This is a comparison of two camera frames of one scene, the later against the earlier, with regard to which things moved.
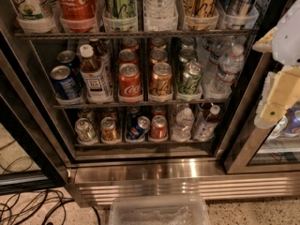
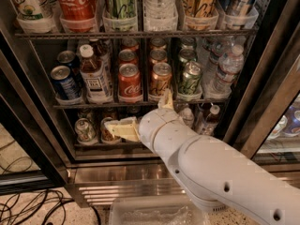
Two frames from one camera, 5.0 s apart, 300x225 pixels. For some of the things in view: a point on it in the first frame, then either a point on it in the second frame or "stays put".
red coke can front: x=129 y=83 stays put
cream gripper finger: x=271 y=114 → x=126 y=128
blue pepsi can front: x=65 y=82 stays put
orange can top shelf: x=199 y=7 stays put
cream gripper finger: x=264 y=43 → x=167 y=102
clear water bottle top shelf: x=160 y=8 stays put
